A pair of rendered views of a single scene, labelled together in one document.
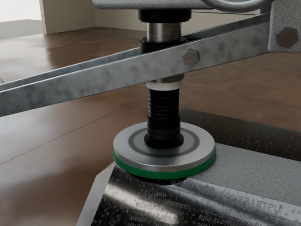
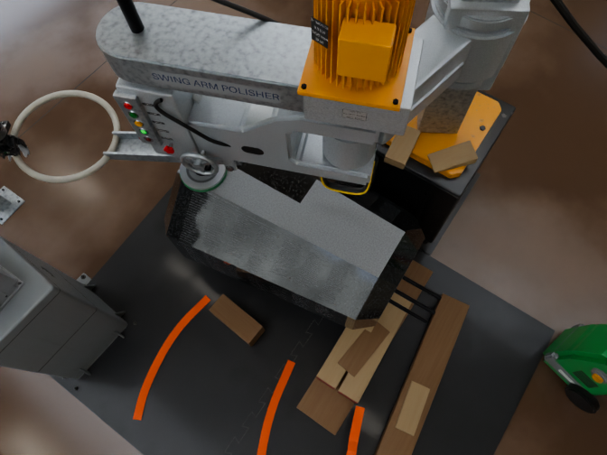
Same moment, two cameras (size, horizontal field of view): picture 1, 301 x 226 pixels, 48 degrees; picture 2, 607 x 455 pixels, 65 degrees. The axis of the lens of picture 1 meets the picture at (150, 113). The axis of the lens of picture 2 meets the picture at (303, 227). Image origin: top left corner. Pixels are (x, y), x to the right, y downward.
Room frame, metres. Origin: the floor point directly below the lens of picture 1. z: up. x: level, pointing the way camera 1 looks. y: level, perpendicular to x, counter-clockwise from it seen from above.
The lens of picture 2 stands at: (-0.43, -0.60, 2.77)
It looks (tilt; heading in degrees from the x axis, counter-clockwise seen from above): 68 degrees down; 7
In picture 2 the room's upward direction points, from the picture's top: 5 degrees counter-clockwise
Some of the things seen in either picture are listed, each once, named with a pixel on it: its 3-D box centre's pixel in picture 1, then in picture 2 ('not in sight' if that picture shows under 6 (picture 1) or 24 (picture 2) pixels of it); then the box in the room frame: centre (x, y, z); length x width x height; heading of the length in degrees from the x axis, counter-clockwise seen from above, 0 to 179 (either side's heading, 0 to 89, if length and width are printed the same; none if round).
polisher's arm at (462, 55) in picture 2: not in sight; (436, 56); (0.83, -0.99, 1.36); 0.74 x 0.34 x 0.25; 136
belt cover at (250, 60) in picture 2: not in sight; (254, 66); (0.57, -0.37, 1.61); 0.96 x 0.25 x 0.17; 79
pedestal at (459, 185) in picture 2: not in sight; (420, 159); (0.98, -1.13, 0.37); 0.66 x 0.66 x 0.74; 58
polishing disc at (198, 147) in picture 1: (163, 142); (202, 168); (0.64, -0.03, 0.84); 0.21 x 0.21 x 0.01
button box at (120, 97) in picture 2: not in sight; (140, 119); (0.54, 0.06, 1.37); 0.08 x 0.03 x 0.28; 79
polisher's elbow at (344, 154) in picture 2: not in sight; (350, 133); (0.51, -0.67, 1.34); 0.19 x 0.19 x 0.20
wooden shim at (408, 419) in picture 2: not in sight; (412, 407); (-0.34, -1.07, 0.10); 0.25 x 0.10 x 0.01; 157
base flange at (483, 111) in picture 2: not in sight; (435, 118); (0.98, -1.13, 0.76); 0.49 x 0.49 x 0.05; 58
